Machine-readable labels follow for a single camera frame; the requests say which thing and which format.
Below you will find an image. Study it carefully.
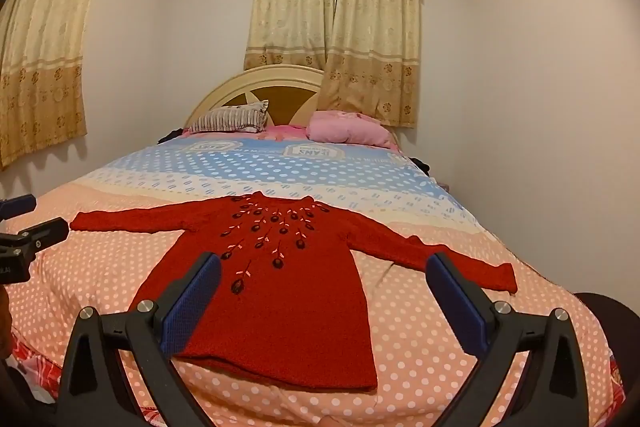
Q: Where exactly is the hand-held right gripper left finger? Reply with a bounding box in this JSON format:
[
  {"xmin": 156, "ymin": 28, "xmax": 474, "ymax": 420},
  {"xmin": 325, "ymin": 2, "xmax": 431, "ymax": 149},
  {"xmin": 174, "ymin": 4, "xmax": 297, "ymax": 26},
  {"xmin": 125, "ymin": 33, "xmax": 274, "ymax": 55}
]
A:
[{"xmin": 59, "ymin": 251, "xmax": 223, "ymax": 427}]

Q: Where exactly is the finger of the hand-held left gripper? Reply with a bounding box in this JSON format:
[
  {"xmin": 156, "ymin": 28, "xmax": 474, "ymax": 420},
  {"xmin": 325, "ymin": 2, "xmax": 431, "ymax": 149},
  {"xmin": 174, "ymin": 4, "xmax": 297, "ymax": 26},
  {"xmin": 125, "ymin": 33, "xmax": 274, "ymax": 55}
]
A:
[
  {"xmin": 0, "ymin": 194, "xmax": 37, "ymax": 222},
  {"xmin": 0, "ymin": 217, "xmax": 70, "ymax": 264}
]

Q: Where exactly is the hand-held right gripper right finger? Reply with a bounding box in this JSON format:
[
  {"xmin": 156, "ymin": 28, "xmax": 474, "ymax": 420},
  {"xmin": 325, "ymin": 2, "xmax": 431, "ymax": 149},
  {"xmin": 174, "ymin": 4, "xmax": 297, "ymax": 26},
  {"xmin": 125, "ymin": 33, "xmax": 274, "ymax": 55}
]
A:
[{"xmin": 426, "ymin": 252, "xmax": 591, "ymax": 427}]

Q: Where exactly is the red knitted sweater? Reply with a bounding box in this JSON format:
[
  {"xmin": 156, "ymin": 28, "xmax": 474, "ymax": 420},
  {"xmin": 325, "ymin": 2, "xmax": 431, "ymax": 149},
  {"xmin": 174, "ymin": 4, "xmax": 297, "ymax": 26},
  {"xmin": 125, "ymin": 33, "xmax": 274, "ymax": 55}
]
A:
[{"xmin": 69, "ymin": 191, "xmax": 518, "ymax": 393}]

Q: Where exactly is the polka dot quilt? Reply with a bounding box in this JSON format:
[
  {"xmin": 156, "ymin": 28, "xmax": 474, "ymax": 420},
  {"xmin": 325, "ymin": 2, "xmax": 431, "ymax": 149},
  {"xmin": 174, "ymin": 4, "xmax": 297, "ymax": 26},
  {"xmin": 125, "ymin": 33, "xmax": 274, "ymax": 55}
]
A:
[{"xmin": 0, "ymin": 134, "xmax": 626, "ymax": 427}]

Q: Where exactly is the red patterned cloth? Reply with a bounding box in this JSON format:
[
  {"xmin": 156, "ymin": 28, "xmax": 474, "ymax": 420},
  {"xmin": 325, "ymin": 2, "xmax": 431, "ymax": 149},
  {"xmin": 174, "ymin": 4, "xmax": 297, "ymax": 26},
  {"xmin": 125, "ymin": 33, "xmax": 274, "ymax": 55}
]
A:
[{"xmin": 7, "ymin": 332, "xmax": 63, "ymax": 404}]

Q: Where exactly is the beige patterned curtain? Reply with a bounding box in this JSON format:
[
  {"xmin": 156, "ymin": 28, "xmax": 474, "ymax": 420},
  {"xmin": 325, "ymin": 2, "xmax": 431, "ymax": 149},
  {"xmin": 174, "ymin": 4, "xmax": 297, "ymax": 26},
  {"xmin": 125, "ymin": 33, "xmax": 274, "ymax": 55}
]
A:
[
  {"xmin": 0, "ymin": 0, "xmax": 121, "ymax": 170},
  {"xmin": 318, "ymin": 0, "xmax": 423, "ymax": 128},
  {"xmin": 243, "ymin": 0, "xmax": 337, "ymax": 72}
]

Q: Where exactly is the dark round object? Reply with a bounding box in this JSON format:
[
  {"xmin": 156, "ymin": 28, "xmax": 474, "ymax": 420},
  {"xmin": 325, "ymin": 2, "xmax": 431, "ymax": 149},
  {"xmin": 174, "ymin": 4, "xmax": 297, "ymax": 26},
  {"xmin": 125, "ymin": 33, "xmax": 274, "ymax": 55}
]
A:
[{"xmin": 574, "ymin": 292, "xmax": 637, "ymax": 408}]

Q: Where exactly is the striped pillow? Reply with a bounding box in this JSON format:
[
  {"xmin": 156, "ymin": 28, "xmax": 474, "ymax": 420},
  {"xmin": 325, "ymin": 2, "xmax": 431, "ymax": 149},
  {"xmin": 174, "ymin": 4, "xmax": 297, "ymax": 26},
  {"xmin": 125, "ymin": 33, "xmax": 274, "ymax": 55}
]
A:
[{"xmin": 187, "ymin": 101, "xmax": 269, "ymax": 135}]

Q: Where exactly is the pink floral bed sheet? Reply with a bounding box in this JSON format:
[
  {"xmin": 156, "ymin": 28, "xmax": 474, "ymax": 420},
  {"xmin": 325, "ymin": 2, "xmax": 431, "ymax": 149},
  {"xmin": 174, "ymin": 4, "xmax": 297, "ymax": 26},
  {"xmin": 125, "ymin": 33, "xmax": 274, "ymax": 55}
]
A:
[{"xmin": 182, "ymin": 124, "xmax": 312, "ymax": 142}]

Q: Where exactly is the pink pillow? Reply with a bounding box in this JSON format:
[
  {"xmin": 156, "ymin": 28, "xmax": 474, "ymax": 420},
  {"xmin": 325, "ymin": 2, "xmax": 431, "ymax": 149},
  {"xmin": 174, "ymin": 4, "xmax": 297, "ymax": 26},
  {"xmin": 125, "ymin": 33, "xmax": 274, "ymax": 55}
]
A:
[{"xmin": 306, "ymin": 109, "xmax": 393, "ymax": 146}]

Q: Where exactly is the cream wooden headboard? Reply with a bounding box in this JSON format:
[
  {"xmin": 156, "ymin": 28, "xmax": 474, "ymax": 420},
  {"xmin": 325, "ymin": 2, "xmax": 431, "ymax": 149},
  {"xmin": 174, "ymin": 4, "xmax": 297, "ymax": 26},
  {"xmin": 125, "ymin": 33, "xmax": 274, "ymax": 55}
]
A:
[{"xmin": 184, "ymin": 64, "xmax": 401, "ymax": 142}]

